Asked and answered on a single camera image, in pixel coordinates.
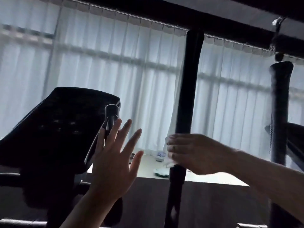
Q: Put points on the person's right forearm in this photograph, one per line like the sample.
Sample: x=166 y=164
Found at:
x=270 y=180

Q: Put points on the white curtain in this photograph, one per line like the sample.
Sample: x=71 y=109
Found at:
x=95 y=68

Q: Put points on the person's right hand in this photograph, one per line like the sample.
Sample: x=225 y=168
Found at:
x=202 y=153

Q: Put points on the white green wet wipes pack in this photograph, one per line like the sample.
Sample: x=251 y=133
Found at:
x=161 y=172

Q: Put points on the black elliptical machine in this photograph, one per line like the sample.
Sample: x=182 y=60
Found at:
x=57 y=130
x=280 y=116

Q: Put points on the white wet wipe sheet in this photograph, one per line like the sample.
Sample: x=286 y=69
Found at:
x=169 y=162

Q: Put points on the person's left hand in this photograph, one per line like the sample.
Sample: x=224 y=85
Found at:
x=114 y=168

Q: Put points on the grey power box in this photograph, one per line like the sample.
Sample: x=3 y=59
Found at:
x=160 y=155

